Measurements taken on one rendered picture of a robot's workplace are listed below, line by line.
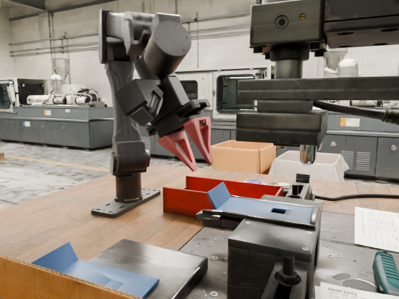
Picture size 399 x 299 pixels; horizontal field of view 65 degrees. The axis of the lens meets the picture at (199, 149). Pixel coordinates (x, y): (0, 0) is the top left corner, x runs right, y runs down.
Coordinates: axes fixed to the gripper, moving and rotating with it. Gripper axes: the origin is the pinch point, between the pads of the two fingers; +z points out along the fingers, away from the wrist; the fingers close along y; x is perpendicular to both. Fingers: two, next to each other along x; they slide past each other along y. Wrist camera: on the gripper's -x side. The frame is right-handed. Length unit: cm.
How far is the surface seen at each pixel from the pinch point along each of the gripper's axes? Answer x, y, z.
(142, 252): -9.0, -11.6, 8.6
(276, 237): -9.0, 9.5, 12.8
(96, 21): 680, -451, -497
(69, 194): 12.9, -47.3, -8.5
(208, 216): -5.3, -0.2, 7.8
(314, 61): 640, 1, -84
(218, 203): -2.2, 0.8, 7.1
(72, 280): -24.8, -6.9, 5.2
